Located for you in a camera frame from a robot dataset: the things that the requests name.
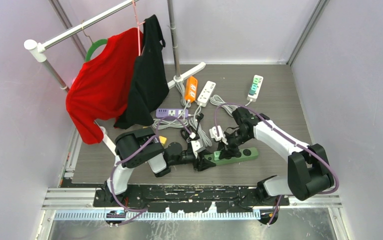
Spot yellow adapter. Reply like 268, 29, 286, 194
158, 136, 168, 146

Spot green power strip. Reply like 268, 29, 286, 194
205, 147, 259, 166

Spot black power cord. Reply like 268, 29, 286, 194
179, 113, 206, 143

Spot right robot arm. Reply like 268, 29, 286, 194
209, 106, 339, 206

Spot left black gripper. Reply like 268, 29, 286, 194
169, 148, 216, 170

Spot near strip grey cord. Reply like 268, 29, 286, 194
188, 105, 214, 148

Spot white power strip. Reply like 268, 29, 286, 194
246, 75, 264, 102
196, 81, 216, 108

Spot green adapter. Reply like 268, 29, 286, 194
213, 151, 221, 161

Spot green clothes hanger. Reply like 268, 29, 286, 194
84, 38, 108, 63

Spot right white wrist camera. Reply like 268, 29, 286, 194
209, 125, 228, 145

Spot far strip grey cord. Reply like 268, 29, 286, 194
209, 94, 252, 117

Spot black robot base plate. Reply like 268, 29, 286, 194
92, 183, 290, 215

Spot pink clothes hanger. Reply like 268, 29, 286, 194
131, 0, 145, 56

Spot teal adapters on far strip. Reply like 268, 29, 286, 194
248, 83, 258, 96

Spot black garment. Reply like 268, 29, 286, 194
113, 14, 170, 130

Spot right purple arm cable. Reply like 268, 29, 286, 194
213, 102, 340, 226

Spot purple power strip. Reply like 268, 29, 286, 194
155, 108, 190, 120

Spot red t-shirt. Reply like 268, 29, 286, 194
65, 28, 143, 145

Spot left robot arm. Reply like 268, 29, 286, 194
101, 127, 216, 207

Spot orange power strip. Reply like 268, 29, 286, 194
184, 76, 198, 103

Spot metal clothes rack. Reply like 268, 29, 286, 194
23, 0, 207, 157

